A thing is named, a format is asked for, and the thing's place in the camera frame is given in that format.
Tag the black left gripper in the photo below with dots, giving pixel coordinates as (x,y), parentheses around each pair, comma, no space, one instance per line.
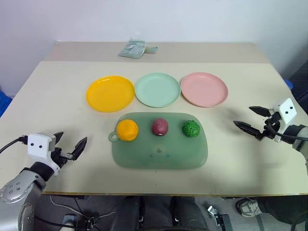
(59,156)

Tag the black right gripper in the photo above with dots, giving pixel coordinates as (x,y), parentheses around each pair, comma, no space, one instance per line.
(269,131)

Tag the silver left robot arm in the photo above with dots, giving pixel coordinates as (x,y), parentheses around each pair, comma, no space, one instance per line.
(24,183)

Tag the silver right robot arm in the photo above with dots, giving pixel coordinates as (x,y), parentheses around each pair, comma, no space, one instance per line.
(298,135)

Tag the pink plastic plate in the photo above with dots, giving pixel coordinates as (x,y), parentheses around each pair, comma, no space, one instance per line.
(204,89)

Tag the orange fruit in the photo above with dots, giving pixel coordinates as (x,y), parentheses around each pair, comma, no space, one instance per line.
(127,130)

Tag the yellow plastic plate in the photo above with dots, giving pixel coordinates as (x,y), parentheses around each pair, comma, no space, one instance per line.
(110,93)

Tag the green vegetable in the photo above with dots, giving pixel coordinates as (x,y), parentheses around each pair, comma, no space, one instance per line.
(191,129)

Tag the purple fruit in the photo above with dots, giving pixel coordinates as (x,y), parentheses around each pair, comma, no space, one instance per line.
(160,127)

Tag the light green plastic plate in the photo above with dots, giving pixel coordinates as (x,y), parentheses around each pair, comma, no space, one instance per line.
(157,89)

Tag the small blue object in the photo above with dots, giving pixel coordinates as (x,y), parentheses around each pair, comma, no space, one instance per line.
(288,84)

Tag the dark chair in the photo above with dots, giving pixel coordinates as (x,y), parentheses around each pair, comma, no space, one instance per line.
(299,81)

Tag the grey sneaker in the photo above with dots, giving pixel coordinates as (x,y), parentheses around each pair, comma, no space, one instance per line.
(249,207)

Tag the translucent green cutting board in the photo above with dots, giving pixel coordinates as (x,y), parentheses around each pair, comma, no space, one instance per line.
(158,154)

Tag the dark trouser leg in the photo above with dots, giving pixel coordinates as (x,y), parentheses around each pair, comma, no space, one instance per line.
(281,209)

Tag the silver metal caster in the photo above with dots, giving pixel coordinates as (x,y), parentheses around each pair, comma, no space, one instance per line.
(212,210)

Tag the small pale green object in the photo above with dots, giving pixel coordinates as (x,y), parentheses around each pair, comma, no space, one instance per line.
(152,49)

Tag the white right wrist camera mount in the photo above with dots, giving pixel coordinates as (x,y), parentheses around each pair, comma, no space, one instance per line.
(286,111)

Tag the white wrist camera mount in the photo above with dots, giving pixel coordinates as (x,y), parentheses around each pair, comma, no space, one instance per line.
(36,148)
(286,111)

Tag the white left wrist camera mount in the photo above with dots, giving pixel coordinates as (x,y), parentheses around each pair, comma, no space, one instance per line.
(36,148)

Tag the black metal bracket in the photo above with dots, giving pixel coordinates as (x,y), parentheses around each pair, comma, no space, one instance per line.
(223,222)

